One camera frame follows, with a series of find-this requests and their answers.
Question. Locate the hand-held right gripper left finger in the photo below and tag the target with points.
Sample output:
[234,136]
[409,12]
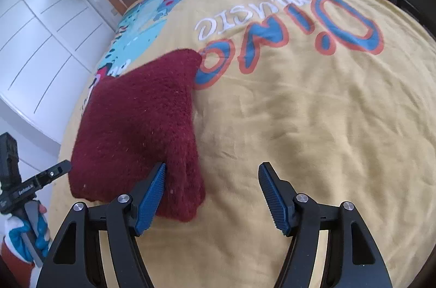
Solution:
[151,199]

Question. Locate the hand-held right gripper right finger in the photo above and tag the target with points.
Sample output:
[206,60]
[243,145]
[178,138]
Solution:
[272,196]

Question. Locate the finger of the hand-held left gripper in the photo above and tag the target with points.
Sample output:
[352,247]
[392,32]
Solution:
[52,173]

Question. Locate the maroon knitted sweater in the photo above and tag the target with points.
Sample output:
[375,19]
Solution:
[136,124]

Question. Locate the person's left forearm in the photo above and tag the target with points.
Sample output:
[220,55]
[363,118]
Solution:
[15,267]

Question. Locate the person's left hand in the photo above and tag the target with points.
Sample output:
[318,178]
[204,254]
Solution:
[17,233]

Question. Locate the yellow printed blanket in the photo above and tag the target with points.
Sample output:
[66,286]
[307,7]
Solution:
[306,121]

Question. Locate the white wardrobe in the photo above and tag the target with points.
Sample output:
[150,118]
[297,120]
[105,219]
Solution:
[41,35]

